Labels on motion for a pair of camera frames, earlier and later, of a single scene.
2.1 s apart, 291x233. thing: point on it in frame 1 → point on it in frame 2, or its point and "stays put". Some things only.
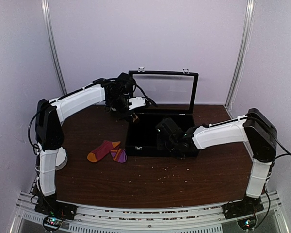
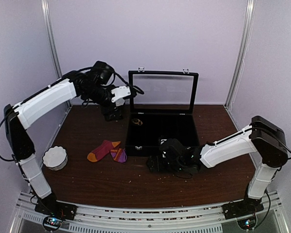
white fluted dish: [61, 159] stays put
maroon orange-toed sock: [102, 150] stays put
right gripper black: [159, 145] → [160, 168]
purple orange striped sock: [119, 155] stays put
